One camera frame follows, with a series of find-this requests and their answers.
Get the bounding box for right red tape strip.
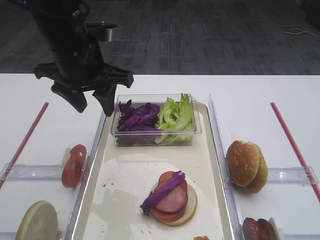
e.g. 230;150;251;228
270;102;320;201

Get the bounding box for white meat stand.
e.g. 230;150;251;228
268;217;286;240

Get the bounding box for food piece at tray edge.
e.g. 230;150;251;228
193;235;210;240

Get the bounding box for purple cabbage strip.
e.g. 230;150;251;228
139;170;185;216

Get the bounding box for left red tape strip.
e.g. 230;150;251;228
0;102;49;188

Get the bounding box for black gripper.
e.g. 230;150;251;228
33;19;134;117

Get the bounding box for red tape strip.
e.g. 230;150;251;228
270;102;320;201
0;102;49;188

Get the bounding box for bottom bun on tray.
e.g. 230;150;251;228
150;184;198;226

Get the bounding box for left standing meat slice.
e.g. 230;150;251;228
242;217;260;240

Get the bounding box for clear acrylic divider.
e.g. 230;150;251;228
208;94;244;240
62;111;108;240

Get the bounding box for standing meat slice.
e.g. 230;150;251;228
242;217;260;240
257;218;277;240

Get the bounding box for clear plastic salad container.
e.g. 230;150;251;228
110;93;202;147

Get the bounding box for white cable on floor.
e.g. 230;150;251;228
279;24;320;41

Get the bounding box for right clear acrylic divider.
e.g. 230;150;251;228
208;94;244;240

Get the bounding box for right standing meat slice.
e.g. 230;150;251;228
257;218;277;240

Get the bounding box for left clear cross rail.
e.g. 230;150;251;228
0;163;65;181

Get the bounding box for sesame bun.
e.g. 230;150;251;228
243;143;269;194
226;140;260;187

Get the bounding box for white rectangular serving tray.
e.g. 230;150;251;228
72;103;233;240

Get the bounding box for right clear cross rail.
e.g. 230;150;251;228
267;166;319;185

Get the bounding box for green lettuce leaves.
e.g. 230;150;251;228
155;93;194;145

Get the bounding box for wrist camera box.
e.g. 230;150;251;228
85;21;118;42

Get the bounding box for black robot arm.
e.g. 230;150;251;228
13;0;134;117

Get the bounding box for front sesame bun top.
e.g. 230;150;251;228
226;140;260;187

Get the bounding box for tomato slice on bun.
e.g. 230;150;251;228
151;206;186;222
158;171;188;191

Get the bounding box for standing cut bun half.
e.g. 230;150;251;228
15;200;58;240

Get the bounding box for left clear acrylic divider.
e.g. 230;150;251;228
62;111;108;240

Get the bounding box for clear cross rail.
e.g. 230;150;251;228
0;163;65;181
267;166;319;185

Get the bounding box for lower tomato slice on bun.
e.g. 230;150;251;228
151;206;186;222

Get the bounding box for purple cabbage leaves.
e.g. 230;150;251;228
116;100;161;146

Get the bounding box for upper tomato slice on bun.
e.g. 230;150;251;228
158;171;188;191

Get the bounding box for ham slice on bun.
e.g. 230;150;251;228
154;184;188;214

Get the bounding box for white tomato stand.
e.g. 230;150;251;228
61;147;72;167

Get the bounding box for rear standing tomato slice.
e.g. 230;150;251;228
70;144;87;164

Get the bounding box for rear sesame bun top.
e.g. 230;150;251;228
243;143;269;194

